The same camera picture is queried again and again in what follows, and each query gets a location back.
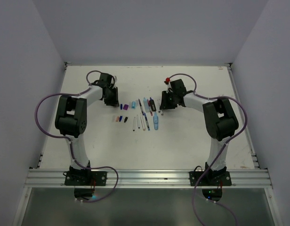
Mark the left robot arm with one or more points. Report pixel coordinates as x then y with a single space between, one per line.
71 116

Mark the light blue highlighter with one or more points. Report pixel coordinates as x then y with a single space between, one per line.
146 106

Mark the light blue correction tape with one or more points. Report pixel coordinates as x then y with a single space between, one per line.
155 121

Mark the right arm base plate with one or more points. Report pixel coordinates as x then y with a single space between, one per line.
210 179

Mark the blue ink gel pen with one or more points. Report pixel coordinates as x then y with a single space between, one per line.
147 122

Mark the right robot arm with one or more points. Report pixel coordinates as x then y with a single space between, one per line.
220 121

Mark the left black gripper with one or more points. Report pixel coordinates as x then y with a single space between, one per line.
114 101

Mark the white slim pen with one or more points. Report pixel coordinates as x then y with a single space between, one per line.
159 110

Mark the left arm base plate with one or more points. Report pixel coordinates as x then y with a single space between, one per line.
85 178

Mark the aluminium front rail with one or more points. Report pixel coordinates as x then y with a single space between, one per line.
235 178

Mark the purple ink gel pen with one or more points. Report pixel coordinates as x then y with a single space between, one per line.
141 107

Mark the pink ink gel pen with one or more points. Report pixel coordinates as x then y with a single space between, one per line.
149 106

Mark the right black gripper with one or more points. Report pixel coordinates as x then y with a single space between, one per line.
165 103

